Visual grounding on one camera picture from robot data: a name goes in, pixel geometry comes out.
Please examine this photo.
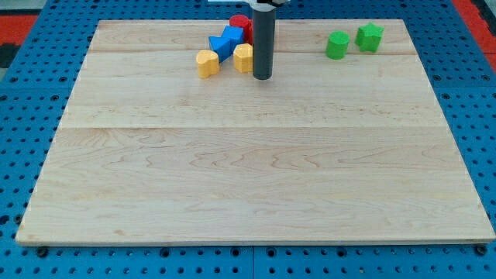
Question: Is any light wooden board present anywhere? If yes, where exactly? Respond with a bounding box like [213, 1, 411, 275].
[16, 19, 495, 246]

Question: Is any yellow hexagon block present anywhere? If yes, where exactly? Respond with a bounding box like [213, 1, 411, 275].
[233, 43, 253, 73]

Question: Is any yellow heart block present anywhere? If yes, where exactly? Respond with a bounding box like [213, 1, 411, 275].
[196, 50, 220, 78]

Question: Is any blue triangular block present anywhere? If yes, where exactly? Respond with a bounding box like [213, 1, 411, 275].
[208, 36, 233, 63]

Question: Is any blue cube block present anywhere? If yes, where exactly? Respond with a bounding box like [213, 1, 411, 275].
[222, 26, 244, 52]

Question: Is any red block behind rod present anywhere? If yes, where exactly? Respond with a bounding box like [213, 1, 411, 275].
[246, 19, 253, 45]

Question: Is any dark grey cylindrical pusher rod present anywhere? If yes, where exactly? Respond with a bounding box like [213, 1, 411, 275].
[252, 9, 276, 80]

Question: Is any red cylinder block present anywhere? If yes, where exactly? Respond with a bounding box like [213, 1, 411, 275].
[229, 15, 251, 33]

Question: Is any green cylinder block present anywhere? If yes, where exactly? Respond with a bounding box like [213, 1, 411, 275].
[325, 30, 350, 60]

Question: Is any green star block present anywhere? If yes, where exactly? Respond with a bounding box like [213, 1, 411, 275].
[355, 22, 384, 53]

